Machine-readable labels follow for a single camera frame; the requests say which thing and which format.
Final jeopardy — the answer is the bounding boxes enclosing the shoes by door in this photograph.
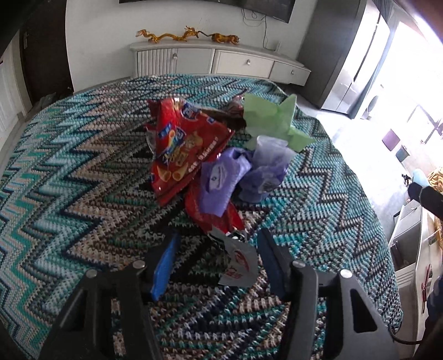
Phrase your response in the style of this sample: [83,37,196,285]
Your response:
[37,91,61,109]

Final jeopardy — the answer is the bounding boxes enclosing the white floor cabinet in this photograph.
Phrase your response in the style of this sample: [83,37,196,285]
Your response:
[0,33,32,140]

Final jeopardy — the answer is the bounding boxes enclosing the wall-mounted black television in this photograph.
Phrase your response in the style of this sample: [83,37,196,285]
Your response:
[119,0,297,24]

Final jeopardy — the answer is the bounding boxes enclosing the flat red wrapper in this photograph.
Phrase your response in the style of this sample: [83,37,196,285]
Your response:
[184,180,246,240]

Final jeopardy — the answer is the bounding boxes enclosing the golden tiger figurine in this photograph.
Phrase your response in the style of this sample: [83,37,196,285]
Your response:
[211,33,240,46]

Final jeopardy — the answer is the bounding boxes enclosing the black cable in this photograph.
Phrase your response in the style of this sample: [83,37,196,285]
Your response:
[387,323,421,345]

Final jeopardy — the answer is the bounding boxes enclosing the white television cabinet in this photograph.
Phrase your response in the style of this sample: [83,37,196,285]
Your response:
[130,36,312,87]

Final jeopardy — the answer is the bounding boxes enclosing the washing machine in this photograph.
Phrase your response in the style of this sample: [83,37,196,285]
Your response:
[363,95,380,120]

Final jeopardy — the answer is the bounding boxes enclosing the dark brown wrapper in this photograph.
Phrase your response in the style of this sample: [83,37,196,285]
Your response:
[199,97,247,134]

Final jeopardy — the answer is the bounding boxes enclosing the red snack bag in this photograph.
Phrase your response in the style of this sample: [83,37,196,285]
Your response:
[145,97,236,207]

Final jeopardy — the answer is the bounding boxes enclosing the crumpled green paper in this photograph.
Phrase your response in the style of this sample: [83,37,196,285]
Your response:
[242,93,316,152]

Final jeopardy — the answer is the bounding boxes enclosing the dark brown door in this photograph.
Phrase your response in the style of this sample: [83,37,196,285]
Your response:
[19,0,75,105]

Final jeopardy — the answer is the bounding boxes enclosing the television cables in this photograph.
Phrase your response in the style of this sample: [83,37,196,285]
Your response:
[242,8,269,49]

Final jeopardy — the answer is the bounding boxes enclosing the golden dragon figurine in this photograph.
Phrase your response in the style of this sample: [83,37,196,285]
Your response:
[136,29,176,44]
[175,25,208,43]

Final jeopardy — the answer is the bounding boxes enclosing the white side furniture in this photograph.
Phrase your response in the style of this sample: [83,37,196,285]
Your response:
[388,200,439,313]

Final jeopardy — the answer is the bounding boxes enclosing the purple packet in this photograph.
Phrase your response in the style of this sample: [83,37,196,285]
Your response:
[199,148,253,218]

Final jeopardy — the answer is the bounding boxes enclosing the zigzag knitted table cloth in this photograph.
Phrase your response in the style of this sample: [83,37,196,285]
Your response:
[0,73,404,360]

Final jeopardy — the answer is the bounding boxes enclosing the lavender plastic bag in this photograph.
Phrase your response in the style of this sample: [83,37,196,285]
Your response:
[238,135,295,204]

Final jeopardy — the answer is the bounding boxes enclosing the grey refrigerator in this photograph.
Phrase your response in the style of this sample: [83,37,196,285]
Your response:
[298,0,385,115]

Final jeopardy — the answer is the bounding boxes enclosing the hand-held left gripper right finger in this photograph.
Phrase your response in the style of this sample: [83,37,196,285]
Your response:
[257,228,398,360]

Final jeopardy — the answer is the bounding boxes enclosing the white wrapper with red print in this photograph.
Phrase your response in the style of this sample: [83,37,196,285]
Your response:
[208,227,260,287]

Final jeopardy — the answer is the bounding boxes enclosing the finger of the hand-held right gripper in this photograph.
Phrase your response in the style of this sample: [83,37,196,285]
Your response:
[408,168,443,219]

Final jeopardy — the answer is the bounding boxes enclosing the purple bucket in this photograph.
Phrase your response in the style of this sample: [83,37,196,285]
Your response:
[381,128,401,151]

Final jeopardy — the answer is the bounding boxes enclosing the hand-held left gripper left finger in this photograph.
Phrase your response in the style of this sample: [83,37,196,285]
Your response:
[38,230,182,360]

